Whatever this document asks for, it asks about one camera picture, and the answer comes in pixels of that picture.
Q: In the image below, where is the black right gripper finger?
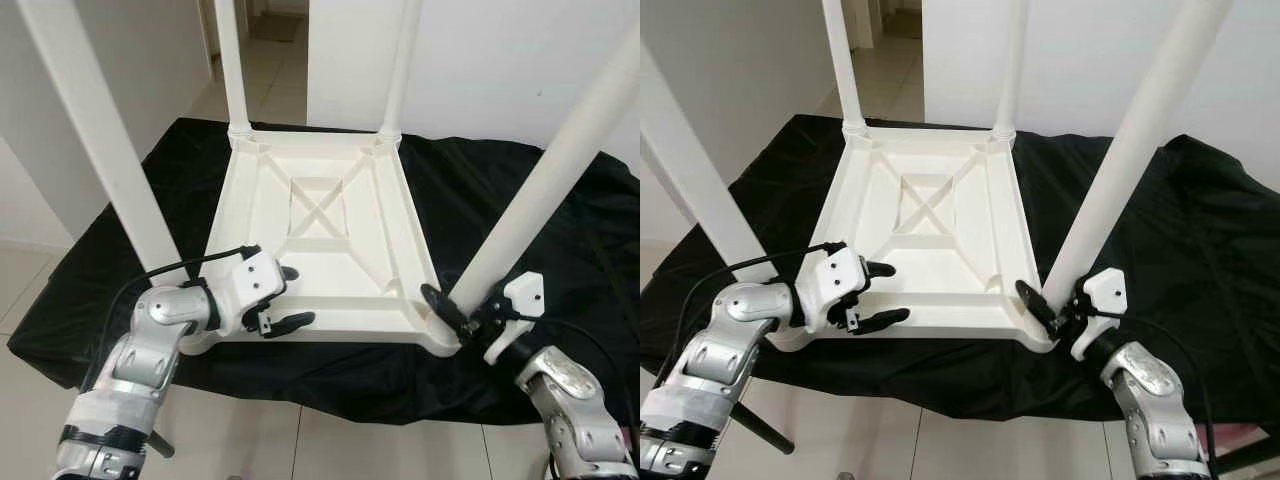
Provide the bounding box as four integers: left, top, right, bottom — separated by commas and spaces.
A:
1015, 280, 1059, 331
420, 284, 469, 336

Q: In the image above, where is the white plastic table top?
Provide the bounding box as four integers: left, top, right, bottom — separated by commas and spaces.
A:
770, 125, 1059, 356
180, 128, 463, 359

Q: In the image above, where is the black cloth cover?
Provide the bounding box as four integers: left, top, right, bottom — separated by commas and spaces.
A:
640, 112, 1280, 426
5, 115, 641, 426

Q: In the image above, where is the pink cloth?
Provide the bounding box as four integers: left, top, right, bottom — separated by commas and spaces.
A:
1205, 420, 1280, 446

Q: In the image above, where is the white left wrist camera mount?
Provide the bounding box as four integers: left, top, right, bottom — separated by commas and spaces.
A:
210, 250, 286, 336
795, 245, 869, 333

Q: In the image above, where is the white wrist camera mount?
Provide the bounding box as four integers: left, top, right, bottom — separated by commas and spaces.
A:
1070, 268, 1129, 361
795, 245, 869, 333
483, 272, 546, 366
210, 250, 286, 336

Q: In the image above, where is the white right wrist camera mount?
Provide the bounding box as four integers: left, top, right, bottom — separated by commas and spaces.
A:
483, 272, 546, 366
1070, 268, 1129, 361

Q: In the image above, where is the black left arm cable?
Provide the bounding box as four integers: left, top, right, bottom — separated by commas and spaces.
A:
675, 240, 841, 361
80, 245, 261, 401

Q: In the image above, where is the white door frame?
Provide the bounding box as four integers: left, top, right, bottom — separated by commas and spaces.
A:
850, 0, 881, 51
195, 0, 223, 86

